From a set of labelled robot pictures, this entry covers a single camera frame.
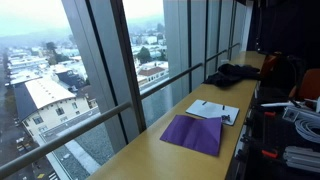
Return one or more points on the grey metal handrail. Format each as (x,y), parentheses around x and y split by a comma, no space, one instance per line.
(83,125)

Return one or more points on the black bag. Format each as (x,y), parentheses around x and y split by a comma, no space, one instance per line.
(283,76)

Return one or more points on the purple and white cloth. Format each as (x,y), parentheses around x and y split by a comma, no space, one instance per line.
(193,135)

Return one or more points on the orange chair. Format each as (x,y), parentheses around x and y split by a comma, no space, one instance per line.
(310,86)

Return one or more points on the grey window frame pillar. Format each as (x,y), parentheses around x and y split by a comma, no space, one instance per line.
(103,66)

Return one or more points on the small binder clip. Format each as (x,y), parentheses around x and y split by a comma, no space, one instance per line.
(226,118)

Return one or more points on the aluminium extrusion profiles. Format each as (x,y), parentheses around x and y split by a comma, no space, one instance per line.
(300,158)

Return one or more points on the black crumpled cloth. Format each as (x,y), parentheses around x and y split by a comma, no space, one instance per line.
(230,75)

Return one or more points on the aluminium extrusion with bracket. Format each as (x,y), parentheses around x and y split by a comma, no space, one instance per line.
(291,114)

